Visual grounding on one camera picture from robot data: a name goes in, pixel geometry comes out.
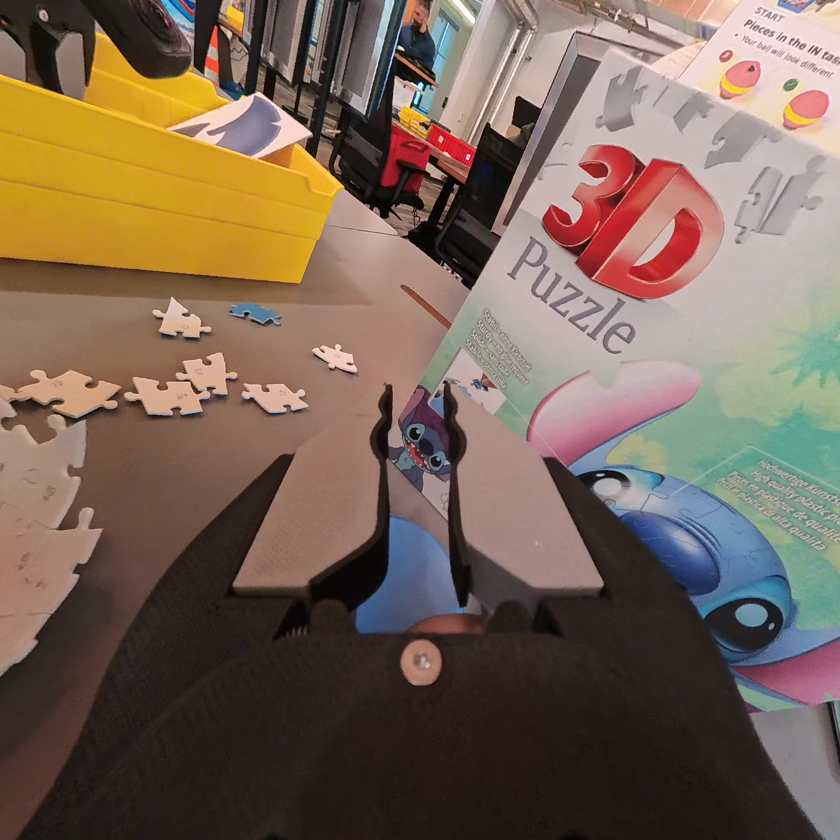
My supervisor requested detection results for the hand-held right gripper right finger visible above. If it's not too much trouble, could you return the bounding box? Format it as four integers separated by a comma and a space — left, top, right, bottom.
444, 384, 606, 609

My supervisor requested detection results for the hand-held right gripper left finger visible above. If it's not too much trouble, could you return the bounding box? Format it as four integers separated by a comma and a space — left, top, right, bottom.
231, 384, 394, 613

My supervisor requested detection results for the yellow plastic bin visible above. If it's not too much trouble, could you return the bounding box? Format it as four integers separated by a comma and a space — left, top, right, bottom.
0, 29, 345, 284

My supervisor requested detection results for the colourful cartoon puzzle box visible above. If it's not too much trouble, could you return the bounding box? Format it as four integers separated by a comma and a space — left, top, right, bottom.
390, 49, 840, 714

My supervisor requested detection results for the scatter of puzzle pieces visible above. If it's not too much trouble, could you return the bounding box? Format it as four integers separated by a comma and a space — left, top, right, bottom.
0, 297, 360, 419

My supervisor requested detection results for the assembled curved puzzle section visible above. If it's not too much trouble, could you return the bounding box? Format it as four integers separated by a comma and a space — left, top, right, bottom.
0, 394, 104, 677

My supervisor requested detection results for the blue round plastic stand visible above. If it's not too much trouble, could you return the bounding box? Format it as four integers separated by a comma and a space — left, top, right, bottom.
354, 515, 484, 634

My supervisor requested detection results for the white card with blue ears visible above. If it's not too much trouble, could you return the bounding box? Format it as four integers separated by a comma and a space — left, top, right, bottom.
167, 92, 314, 160

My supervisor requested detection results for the red office chair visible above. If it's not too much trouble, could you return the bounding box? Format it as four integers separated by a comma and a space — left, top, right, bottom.
381, 125, 431, 211

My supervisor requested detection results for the red storage bin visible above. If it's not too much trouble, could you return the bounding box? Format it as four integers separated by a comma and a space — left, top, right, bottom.
427, 123, 478, 168

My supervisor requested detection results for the black office chair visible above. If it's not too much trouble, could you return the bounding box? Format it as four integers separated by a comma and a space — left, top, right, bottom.
436, 121, 526, 271

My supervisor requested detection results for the brown background desk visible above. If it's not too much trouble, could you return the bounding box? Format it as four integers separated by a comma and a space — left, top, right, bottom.
430, 151, 473, 186

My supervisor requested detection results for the white panel base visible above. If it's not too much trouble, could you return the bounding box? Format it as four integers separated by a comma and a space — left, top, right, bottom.
748, 702, 840, 840

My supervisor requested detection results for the light wooden panel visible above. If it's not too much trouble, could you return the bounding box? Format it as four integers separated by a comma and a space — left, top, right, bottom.
646, 36, 713, 83

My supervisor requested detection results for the illustrated instruction poster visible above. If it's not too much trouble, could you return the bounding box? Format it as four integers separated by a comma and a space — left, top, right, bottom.
676, 0, 840, 158

